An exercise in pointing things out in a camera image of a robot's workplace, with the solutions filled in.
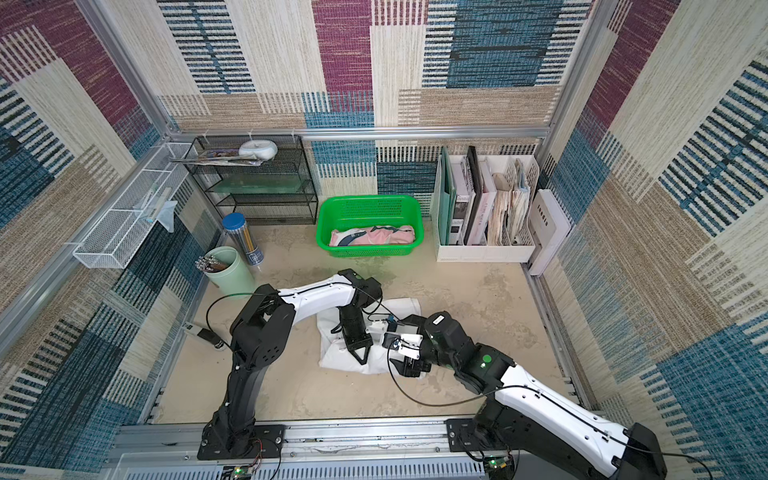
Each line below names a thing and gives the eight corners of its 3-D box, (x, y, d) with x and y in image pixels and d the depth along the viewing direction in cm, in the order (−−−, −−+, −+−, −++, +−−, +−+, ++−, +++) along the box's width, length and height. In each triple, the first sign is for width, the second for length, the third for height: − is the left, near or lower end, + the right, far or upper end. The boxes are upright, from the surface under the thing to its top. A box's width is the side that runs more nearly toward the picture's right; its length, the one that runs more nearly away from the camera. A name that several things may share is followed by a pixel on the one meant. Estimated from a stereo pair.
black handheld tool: (190, 334, 94) (180, 326, 89) (197, 327, 95) (187, 319, 91) (221, 351, 91) (212, 343, 86) (228, 343, 92) (219, 335, 88)
